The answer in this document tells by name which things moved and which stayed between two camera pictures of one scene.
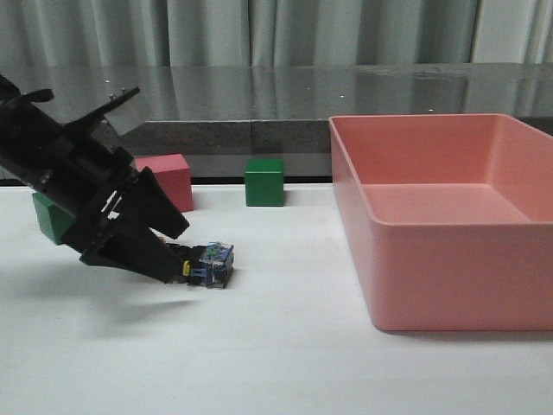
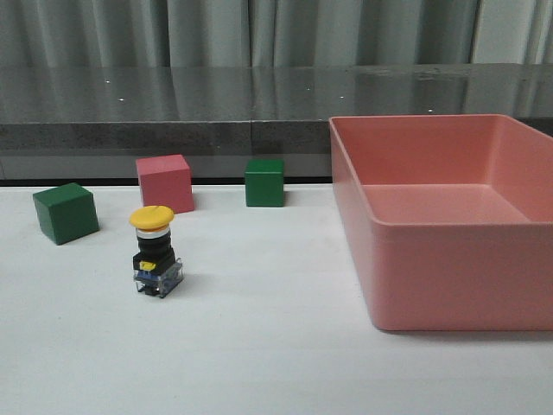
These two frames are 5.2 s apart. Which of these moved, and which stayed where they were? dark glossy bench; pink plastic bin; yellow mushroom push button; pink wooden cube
Moved: yellow mushroom push button
Stayed: pink plastic bin; dark glossy bench; pink wooden cube
